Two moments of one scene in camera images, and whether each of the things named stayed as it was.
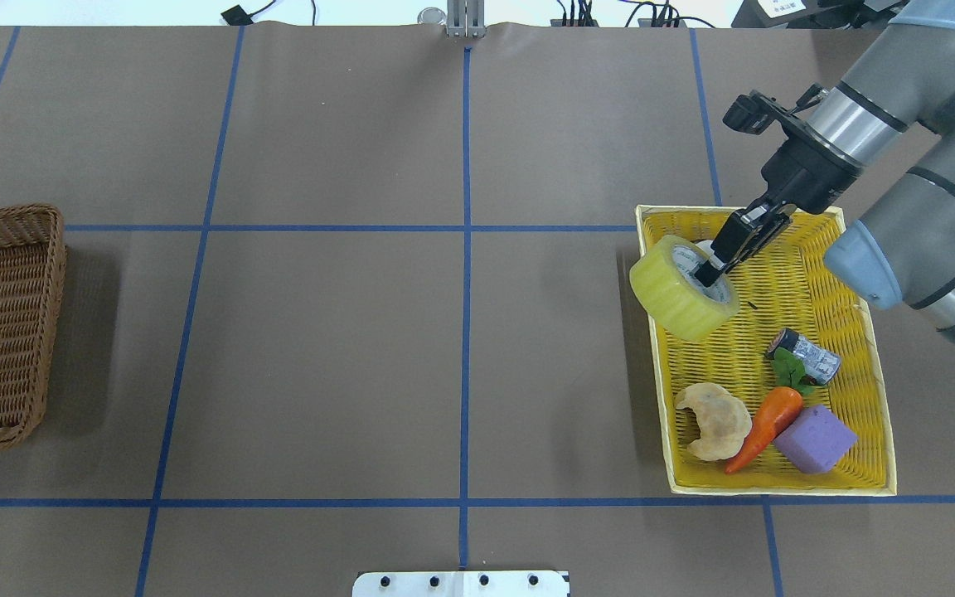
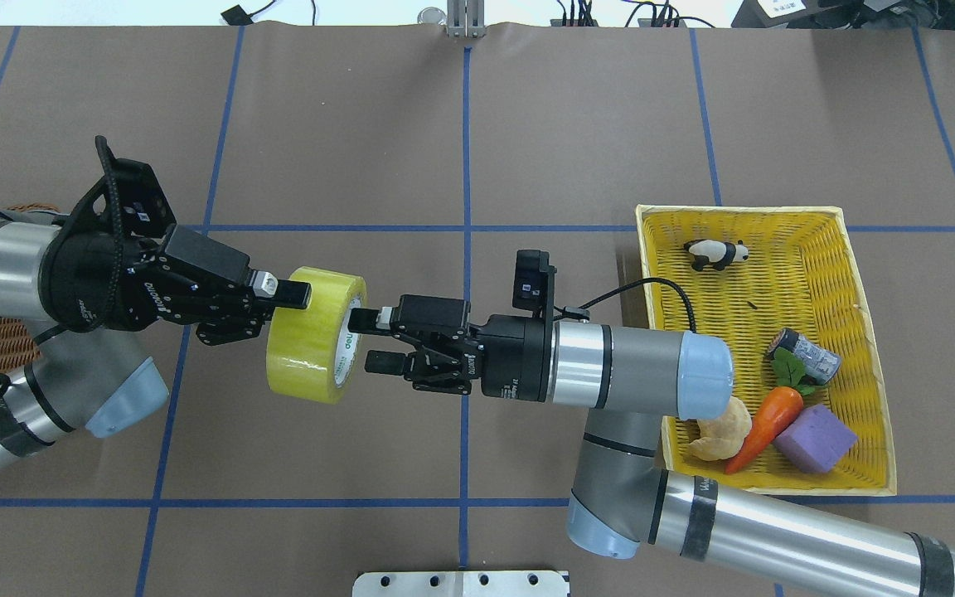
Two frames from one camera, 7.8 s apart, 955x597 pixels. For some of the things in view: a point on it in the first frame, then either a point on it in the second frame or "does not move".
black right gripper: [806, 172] → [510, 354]
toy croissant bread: [724, 420] does not move
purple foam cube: [814, 440] does not move
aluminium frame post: [466, 18] does not move
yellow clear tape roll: [665, 285] → [311, 355]
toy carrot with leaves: [777, 412] does not move
